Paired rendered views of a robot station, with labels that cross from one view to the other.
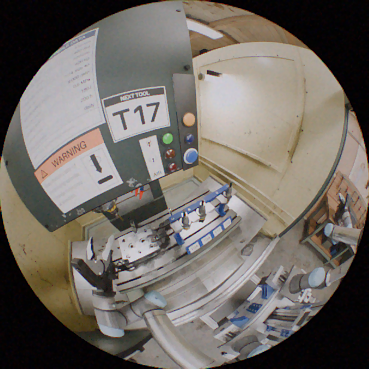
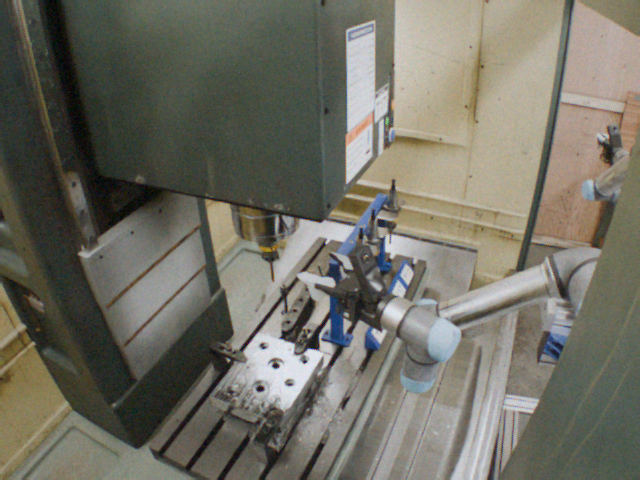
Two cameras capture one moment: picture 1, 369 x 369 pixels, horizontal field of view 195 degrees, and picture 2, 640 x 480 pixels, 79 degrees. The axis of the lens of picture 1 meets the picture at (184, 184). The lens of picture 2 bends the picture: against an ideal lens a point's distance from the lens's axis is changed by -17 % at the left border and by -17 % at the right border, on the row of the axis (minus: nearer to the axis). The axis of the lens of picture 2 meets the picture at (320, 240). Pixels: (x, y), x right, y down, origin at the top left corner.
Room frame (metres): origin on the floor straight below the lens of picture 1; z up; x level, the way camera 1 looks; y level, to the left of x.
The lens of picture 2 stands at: (-0.56, 0.80, 2.05)
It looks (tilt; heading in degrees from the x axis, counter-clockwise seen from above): 34 degrees down; 323
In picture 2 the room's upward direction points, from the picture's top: 2 degrees counter-clockwise
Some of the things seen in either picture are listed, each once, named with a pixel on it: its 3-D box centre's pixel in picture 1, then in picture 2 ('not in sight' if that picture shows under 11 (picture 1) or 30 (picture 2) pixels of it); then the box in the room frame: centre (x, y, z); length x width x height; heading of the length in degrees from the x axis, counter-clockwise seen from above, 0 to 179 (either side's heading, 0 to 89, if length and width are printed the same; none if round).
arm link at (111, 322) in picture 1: (109, 321); (429, 335); (-0.18, 0.26, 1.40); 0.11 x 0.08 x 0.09; 10
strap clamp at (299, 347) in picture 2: (159, 238); (306, 343); (0.30, 0.23, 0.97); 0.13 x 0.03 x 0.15; 118
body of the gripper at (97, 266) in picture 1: (103, 278); (365, 300); (-0.03, 0.29, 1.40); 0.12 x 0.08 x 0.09; 10
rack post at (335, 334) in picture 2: (176, 231); (336, 306); (0.31, 0.09, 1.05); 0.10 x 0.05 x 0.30; 28
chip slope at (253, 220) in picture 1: (211, 217); (359, 294); (0.56, -0.24, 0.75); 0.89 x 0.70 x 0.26; 28
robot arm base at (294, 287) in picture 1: (301, 283); not in sight; (-0.30, -0.64, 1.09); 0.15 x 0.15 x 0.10
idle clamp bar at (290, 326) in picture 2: (172, 220); (298, 311); (0.47, 0.13, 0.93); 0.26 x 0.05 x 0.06; 123
